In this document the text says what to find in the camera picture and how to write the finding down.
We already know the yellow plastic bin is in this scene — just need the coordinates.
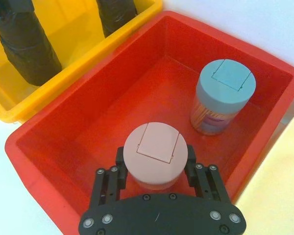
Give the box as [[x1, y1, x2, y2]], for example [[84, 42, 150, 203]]
[[0, 0, 164, 124]]

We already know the cream plastic bin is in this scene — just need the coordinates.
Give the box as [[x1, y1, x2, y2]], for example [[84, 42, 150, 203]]
[[235, 111, 294, 235]]

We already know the clear jar with blue lid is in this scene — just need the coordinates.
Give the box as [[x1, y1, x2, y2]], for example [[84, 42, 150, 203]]
[[190, 58, 257, 137]]

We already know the red plastic bin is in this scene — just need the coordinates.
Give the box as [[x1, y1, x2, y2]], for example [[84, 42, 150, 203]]
[[4, 10, 294, 235]]

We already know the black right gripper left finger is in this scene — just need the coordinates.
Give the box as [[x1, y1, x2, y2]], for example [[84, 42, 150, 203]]
[[89, 146, 131, 212]]

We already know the clear jar with pink lid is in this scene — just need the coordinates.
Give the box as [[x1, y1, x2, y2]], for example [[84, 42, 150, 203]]
[[123, 122, 189, 191]]

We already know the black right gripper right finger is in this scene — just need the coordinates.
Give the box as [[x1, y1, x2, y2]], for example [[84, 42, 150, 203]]
[[183, 144, 233, 204]]

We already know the black wrapped cylinder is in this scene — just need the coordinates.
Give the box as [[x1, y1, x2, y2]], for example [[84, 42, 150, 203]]
[[95, 0, 141, 39], [0, 0, 63, 86]]

